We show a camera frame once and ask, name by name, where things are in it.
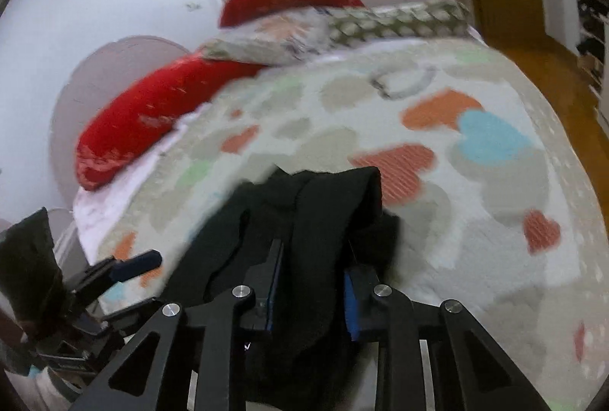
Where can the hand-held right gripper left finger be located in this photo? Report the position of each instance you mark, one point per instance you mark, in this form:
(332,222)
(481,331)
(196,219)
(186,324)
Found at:
(272,292)

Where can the white bed sheet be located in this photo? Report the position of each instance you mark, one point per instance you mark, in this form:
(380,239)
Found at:
(109,211)

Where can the white round fan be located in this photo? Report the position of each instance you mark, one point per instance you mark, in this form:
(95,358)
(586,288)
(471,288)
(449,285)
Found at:
(119,73)

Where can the black pants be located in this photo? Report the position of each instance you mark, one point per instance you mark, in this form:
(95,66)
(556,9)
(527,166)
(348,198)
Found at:
(323,220)

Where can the cluttered shelf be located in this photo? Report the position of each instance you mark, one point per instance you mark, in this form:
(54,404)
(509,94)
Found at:
(592,25)

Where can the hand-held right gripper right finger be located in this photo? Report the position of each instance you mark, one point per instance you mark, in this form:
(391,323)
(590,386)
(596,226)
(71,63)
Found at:
(353,301)

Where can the grey leaf print pillow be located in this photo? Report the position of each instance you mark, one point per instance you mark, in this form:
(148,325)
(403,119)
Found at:
(266,44)

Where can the heart print quilted blanket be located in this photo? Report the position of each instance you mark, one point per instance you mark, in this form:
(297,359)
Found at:
(476,220)

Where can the green patterned pillow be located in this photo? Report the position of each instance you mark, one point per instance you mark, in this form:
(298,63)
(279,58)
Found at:
(404,23)

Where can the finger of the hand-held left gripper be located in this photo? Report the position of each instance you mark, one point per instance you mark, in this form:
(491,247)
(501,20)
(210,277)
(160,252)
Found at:
(133,308)
(138,264)

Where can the long red printed pillow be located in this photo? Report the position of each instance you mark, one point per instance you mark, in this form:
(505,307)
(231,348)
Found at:
(152,106)

